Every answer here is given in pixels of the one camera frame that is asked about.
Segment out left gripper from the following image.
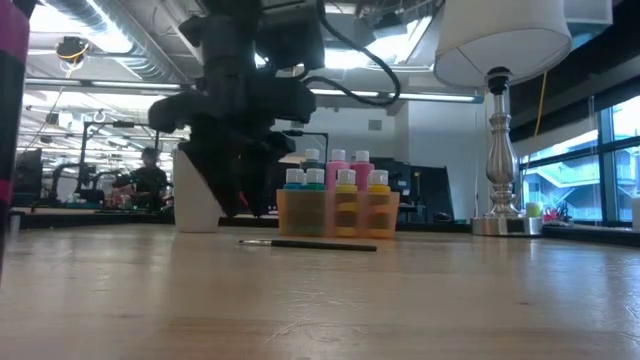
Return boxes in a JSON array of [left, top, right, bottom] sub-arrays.
[[148, 74, 317, 217]]

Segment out small blue paint bottle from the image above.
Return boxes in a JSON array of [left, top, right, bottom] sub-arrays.
[[283, 168, 307, 236]]

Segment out small green paint bottle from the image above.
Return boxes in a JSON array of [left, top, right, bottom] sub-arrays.
[[304, 167, 327, 236]]

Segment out large pink paint bottle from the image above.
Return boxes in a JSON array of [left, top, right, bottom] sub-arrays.
[[326, 148, 352, 192]]

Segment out small ochre paint bottle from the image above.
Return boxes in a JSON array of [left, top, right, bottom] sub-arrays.
[[334, 168, 359, 238]]

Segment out black handled paint brush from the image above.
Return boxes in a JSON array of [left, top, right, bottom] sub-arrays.
[[238, 238, 379, 253]]

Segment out large red paint bottle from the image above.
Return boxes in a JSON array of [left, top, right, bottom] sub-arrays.
[[350, 149, 376, 192]]

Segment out small yellow paint bottle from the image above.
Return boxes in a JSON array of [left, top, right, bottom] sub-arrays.
[[367, 169, 392, 239]]

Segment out small magenta paint bottle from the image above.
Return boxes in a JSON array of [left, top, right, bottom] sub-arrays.
[[0, 0, 31, 286]]

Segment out white cup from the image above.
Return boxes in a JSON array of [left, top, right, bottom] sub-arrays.
[[172, 148, 225, 234]]

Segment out person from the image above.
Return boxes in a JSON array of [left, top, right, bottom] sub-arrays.
[[113, 146, 170, 211]]

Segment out orange translucent plastic bin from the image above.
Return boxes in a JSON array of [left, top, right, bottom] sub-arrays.
[[276, 188, 401, 239]]

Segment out black partition panels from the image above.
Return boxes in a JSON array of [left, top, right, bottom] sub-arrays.
[[269, 158, 455, 225]]

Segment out long ceiling light strip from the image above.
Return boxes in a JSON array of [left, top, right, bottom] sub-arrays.
[[22, 77, 485, 105]]

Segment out silver table lamp white shade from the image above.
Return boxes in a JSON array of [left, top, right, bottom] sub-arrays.
[[432, 0, 574, 236]]

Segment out small red background object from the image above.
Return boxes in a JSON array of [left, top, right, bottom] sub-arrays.
[[543, 206, 571, 224]]

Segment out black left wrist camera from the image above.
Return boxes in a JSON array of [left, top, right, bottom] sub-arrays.
[[256, 7, 326, 71]]

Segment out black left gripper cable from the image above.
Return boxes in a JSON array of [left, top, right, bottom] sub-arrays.
[[303, 0, 402, 108]]

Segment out silver ventilation duct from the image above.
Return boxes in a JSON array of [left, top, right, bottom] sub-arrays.
[[44, 0, 189, 85]]

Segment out hanging black cord reel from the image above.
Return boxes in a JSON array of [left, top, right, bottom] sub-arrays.
[[54, 35, 91, 66]]

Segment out yellow cable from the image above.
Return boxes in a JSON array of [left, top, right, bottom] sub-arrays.
[[532, 69, 549, 139]]

